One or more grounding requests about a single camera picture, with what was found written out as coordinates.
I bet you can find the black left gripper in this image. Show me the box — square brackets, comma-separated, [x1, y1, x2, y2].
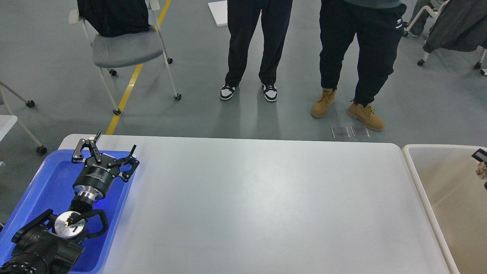
[72, 131, 140, 199]

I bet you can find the brown paper ball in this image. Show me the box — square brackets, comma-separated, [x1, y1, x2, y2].
[476, 161, 487, 180]

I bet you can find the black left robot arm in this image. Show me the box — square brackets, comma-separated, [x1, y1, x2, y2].
[1, 132, 140, 274]

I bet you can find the beige plastic bin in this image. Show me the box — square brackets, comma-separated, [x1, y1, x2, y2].
[403, 144, 487, 274]

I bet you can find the blue plastic tray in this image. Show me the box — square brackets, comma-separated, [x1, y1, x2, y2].
[0, 150, 133, 274]

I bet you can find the white side table with castors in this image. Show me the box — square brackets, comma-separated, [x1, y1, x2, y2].
[0, 82, 48, 155]

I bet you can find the right clear floor plate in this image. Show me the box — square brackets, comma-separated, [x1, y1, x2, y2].
[351, 125, 370, 139]

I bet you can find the clear floor plate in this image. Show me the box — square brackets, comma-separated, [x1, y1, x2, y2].
[331, 125, 350, 139]
[351, 125, 370, 139]

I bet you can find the chair with grey jacket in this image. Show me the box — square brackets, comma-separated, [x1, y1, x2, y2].
[403, 0, 487, 76]

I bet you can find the black jacket on chair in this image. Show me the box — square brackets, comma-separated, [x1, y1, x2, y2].
[77, 0, 150, 37]

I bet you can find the left clear floor plate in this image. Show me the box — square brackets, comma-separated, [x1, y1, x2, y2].
[331, 125, 350, 139]

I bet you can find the person in tan boots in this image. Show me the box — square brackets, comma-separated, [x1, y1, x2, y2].
[310, 0, 407, 132]

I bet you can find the white board on floor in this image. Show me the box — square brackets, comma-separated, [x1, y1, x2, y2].
[208, 0, 228, 27]

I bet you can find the person in black-white sneakers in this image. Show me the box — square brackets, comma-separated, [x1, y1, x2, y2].
[220, 0, 293, 103]

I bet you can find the grey chair with white frame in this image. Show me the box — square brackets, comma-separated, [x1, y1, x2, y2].
[68, 0, 172, 116]

